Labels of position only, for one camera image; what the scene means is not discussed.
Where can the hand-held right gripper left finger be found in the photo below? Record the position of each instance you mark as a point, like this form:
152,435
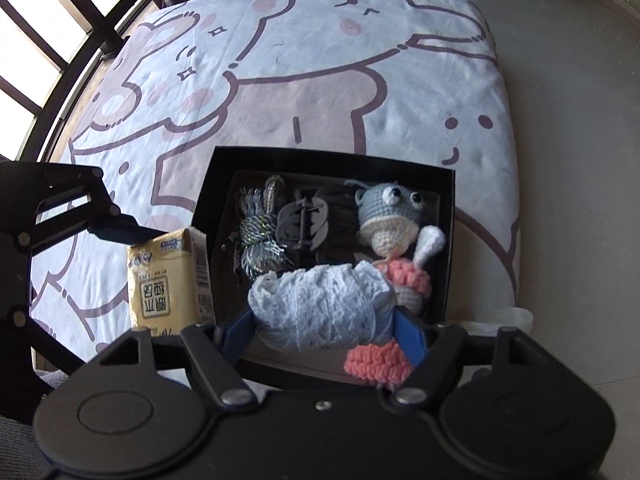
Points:
240,329

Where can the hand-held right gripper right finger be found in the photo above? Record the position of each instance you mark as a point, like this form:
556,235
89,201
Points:
411,334

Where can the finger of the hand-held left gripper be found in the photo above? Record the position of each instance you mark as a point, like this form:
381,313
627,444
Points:
20,317
115,227

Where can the pink crochet bunny doll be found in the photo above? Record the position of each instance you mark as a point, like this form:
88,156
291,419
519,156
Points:
410,280

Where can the light blue yarn ball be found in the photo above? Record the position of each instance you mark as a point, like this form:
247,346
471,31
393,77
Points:
320,305

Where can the silver twine bundle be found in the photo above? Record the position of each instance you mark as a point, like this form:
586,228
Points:
257,240

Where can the black cardboard box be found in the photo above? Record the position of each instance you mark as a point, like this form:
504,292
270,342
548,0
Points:
220,200

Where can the black hair claw clip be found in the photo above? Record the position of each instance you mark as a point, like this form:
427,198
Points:
302,222

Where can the grey crochet bug toy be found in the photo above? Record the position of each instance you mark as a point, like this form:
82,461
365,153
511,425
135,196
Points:
385,210

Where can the grey cloth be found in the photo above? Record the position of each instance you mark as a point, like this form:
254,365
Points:
20,445

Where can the white plastic bag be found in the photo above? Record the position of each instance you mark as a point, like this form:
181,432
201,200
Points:
515,317

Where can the dark window railing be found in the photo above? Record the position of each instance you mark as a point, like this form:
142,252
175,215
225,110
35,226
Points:
55,55

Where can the printed cartoon blanket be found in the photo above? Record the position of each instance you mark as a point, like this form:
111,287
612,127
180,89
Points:
320,60

